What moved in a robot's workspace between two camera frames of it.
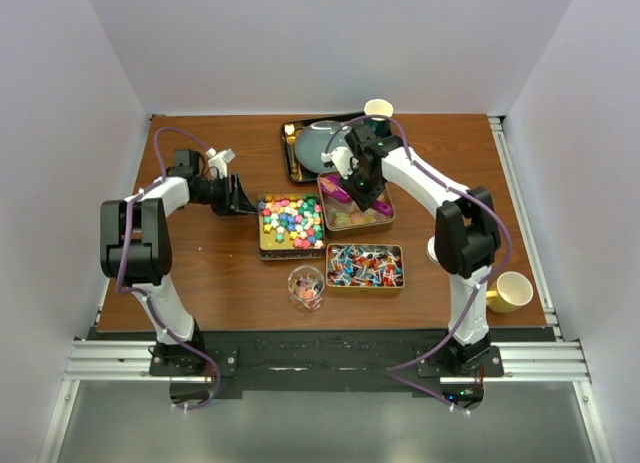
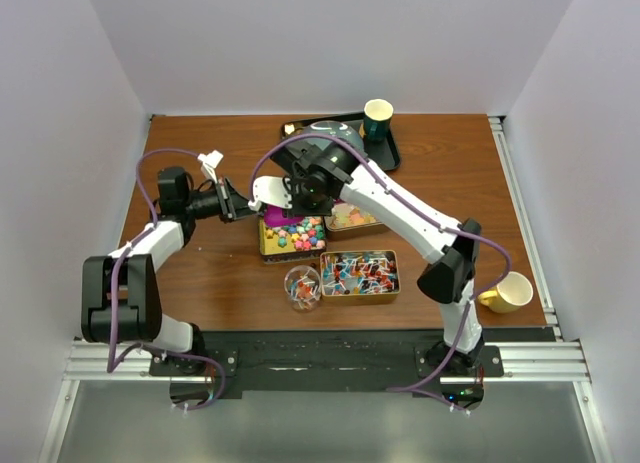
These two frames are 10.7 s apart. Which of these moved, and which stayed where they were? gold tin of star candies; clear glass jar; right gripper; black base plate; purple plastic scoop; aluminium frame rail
Moved: right gripper; purple plastic scoop
Stayed: gold tin of star candies; clear glass jar; black base plate; aluminium frame rail
